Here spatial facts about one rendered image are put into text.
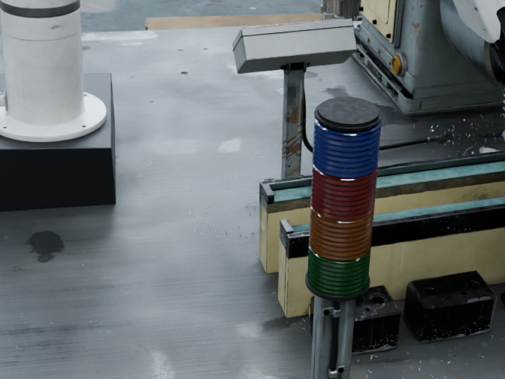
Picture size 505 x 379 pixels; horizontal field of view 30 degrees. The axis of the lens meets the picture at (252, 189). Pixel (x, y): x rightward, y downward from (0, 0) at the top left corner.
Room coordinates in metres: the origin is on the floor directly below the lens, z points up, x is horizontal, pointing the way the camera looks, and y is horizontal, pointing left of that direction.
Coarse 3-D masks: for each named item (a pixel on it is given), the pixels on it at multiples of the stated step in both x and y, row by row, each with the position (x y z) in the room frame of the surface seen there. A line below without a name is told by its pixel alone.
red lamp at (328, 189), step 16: (320, 176) 0.73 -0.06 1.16; (368, 176) 0.73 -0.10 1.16; (320, 192) 0.73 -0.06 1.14; (336, 192) 0.72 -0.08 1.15; (352, 192) 0.72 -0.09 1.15; (368, 192) 0.73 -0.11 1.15; (320, 208) 0.73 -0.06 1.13; (336, 208) 0.72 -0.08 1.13; (352, 208) 0.72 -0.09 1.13; (368, 208) 0.73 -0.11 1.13
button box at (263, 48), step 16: (240, 32) 1.27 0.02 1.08; (256, 32) 1.28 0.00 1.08; (272, 32) 1.28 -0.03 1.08; (288, 32) 1.29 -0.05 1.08; (304, 32) 1.29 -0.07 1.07; (320, 32) 1.30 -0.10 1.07; (336, 32) 1.30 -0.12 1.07; (352, 32) 1.30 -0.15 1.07; (240, 48) 1.27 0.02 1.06; (256, 48) 1.26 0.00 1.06; (272, 48) 1.27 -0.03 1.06; (288, 48) 1.27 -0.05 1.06; (304, 48) 1.28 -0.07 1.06; (320, 48) 1.28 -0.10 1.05; (336, 48) 1.28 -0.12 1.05; (352, 48) 1.29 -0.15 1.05; (240, 64) 1.27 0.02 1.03; (256, 64) 1.27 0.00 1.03; (272, 64) 1.28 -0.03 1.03; (320, 64) 1.32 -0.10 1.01
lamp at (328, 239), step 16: (320, 224) 0.73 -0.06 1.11; (336, 224) 0.72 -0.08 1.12; (352, 224) 0.72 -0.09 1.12; (368, 224) 0.73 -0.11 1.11; (320, 240) 0.73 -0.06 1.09; (336, 240) 0.72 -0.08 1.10; (352, 240) 0.72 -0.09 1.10; (368, 240) 0.73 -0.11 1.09; (336, 256) 0.72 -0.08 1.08; (352, 256) 0.72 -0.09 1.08
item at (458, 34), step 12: (444, 0) 1.50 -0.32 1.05; (444, 12) 1.50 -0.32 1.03; (456, 12) 1.45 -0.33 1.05; (444, 24) 1.50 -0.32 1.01; (456, 24) 1.45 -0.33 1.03; (456, 36) 1.46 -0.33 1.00; (468, 36) 1.41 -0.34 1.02; (456, 48) 1.48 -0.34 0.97; (468, 48) 1.41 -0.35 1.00; (480, 48) 1.37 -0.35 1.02; (468, 60) 1.44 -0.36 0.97; (480, 60) 1.37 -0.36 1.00; (492, 60) 1.35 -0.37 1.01; (480, 72) 1.41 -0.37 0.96; (492, 72) 1.35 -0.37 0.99; (504, 72) 1.36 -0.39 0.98; (504, 84) 1.36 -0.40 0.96
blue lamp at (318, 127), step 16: (320, 128) 0.73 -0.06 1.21; (320, 144) 0.73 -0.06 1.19; (336, 144) 0.72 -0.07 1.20; (352, 144) 0.72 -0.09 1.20; (368, 144) 0.73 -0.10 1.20; (320, 160) 0.73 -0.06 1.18; (336, 160) 0.72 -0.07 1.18; (352, 160) 0.72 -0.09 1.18; (368, 160) 0.73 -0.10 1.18; (336, 176) 0.72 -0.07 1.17; (352, 176) 0.72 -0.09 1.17
